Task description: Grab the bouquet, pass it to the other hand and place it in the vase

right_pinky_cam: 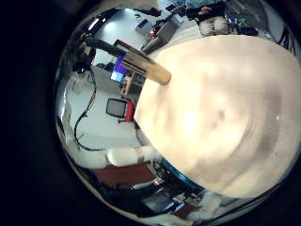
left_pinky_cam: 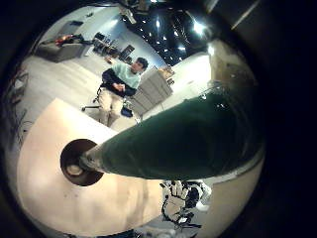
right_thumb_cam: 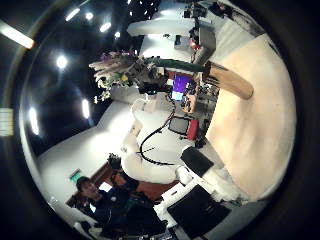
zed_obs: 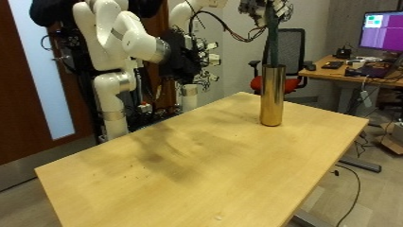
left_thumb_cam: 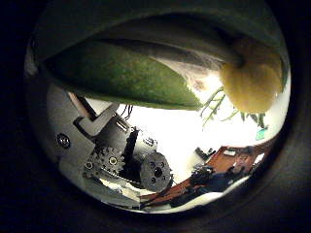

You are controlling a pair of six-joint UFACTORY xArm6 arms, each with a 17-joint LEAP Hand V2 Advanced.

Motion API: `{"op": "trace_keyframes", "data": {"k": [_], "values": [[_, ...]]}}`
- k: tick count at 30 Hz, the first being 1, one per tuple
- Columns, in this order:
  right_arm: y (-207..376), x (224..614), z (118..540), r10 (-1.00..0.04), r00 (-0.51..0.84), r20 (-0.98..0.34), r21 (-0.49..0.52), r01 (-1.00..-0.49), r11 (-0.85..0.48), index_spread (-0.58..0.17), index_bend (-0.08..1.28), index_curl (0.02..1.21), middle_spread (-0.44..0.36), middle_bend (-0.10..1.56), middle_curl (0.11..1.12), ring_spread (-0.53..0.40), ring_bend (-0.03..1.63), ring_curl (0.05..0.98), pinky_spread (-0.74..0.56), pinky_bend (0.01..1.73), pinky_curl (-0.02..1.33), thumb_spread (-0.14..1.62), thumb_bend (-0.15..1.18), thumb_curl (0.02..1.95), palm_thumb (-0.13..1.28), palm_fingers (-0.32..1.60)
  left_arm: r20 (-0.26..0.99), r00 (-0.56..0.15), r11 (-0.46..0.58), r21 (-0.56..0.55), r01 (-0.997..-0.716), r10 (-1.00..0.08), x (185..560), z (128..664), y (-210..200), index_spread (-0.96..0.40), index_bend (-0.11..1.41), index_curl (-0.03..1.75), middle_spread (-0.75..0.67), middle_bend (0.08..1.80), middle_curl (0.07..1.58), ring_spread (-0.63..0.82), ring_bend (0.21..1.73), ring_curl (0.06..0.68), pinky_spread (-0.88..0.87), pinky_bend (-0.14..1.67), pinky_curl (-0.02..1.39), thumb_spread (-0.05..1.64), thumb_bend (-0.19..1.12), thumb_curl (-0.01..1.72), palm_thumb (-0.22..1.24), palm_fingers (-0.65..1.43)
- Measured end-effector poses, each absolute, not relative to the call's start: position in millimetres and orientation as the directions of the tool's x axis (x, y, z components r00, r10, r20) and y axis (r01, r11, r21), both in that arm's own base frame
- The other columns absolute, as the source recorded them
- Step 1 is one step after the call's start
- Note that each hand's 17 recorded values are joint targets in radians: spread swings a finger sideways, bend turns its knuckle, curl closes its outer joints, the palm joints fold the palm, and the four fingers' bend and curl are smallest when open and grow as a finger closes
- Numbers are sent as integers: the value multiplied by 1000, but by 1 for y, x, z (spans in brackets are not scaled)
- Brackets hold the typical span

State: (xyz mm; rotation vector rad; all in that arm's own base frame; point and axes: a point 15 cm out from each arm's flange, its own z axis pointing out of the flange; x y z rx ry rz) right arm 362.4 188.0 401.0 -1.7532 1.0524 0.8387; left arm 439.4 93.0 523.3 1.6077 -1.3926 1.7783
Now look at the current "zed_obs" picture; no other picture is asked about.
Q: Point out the red emergency stop button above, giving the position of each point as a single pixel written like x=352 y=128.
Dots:
x=144 y=106

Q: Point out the grey table foot bar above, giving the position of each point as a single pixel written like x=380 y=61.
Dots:
x=360 y=164

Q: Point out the wooden office desk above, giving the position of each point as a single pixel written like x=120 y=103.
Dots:
x=335 y=74

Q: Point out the open laptop with purple screen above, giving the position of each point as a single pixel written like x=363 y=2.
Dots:
x=378 y=71

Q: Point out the dark jacket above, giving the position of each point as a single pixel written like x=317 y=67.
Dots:
x=44 y=12

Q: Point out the brown cardboard box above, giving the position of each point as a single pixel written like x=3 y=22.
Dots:
x=392 y=140

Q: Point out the tall gold cylinder vase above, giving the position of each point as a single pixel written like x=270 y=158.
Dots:
x=271 y=94

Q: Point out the black desk phone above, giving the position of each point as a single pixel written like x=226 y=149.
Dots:
x=343 y=53

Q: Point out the black keyboard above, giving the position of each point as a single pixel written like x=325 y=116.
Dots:
x=333 y=65

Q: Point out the computer monitor with purple screen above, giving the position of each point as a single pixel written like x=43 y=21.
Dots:
x=383 y=31

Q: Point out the white power strip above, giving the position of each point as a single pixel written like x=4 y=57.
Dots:
x=366 y=98

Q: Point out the black mesh chair, red seat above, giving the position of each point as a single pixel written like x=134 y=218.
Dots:
x=291 y=47

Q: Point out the black computer mouse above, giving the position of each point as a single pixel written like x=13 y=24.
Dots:
x=310 y=67

